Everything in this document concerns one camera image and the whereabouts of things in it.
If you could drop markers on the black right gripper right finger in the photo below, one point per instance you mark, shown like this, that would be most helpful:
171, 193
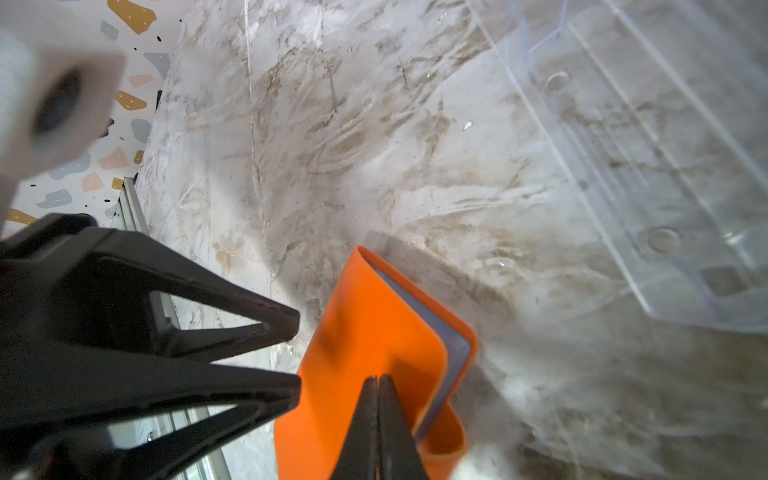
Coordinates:
398, 455

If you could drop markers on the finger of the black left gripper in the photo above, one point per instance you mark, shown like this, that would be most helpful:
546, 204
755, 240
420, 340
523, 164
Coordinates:
64, 278
56, 406

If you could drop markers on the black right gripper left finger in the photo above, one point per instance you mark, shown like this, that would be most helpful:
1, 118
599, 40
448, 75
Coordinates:
359, 454

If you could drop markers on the orange card holder wallet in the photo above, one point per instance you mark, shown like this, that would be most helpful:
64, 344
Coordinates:
378, 323

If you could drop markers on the clear acrylic card display stand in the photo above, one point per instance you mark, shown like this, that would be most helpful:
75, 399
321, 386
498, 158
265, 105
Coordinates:
659, 110

